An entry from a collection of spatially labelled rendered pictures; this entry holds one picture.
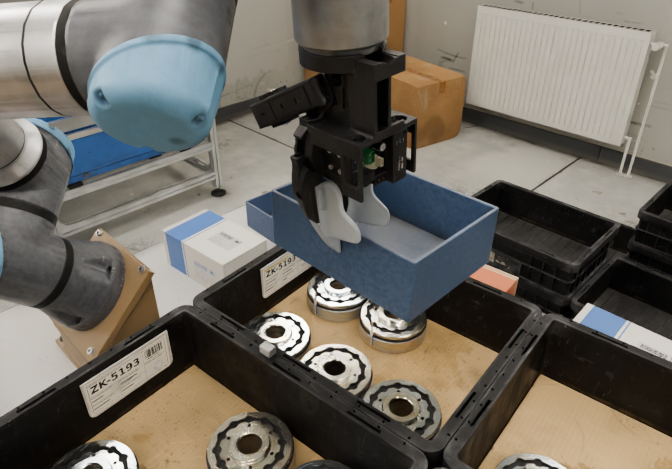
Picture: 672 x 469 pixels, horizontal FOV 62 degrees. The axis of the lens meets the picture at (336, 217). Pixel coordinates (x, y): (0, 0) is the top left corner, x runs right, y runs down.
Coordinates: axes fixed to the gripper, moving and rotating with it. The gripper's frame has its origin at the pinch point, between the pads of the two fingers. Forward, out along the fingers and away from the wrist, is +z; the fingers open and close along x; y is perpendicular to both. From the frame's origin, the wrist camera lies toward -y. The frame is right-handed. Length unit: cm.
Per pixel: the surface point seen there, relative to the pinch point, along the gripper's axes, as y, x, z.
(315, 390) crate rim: 0.4, -5.0, 19.2
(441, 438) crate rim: 14.5, 0.2, 19.5
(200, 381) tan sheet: -18.8, -10.4, 28.8
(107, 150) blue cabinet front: -197, 46, 74
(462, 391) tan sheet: 7.9, 14.6, 30.5
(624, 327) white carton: 17, 49, 37
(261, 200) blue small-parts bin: -65, 35, 39
